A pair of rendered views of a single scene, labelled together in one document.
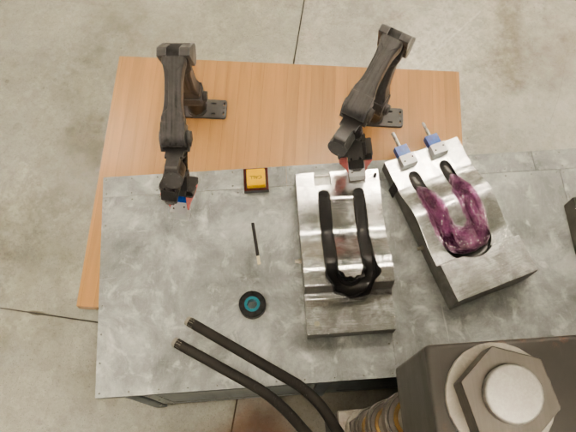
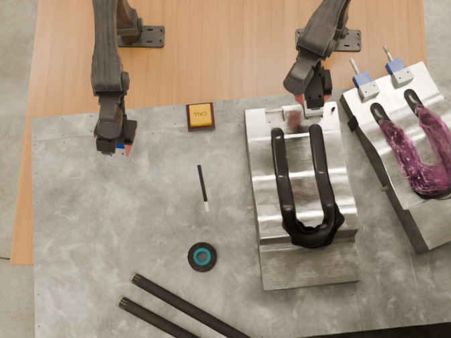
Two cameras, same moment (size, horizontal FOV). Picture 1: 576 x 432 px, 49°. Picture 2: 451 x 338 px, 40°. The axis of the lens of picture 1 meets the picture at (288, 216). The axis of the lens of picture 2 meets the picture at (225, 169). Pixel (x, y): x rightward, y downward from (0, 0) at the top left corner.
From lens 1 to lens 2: 0.25 m
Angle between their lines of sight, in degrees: 5
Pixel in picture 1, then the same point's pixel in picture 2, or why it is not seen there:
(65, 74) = not seen: outside the picture
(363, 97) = (323, 27)
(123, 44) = not seen: outside the picture
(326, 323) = (284, 276)
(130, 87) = (56, 13)
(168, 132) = (101, 75)
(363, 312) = (325, 263)
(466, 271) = (437, 215)
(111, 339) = (50, 299)
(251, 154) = (194, 87)
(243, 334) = (194, 290)
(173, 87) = (105, 23)
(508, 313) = not seen: outside the picture
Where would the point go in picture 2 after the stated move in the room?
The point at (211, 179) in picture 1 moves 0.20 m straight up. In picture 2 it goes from (150, 117) to (141, 91)
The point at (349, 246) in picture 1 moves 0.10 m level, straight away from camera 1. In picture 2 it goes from (307, 191) to (316, 157)
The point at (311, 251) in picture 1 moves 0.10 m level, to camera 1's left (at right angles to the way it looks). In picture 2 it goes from (266, 198) to (228, 199)
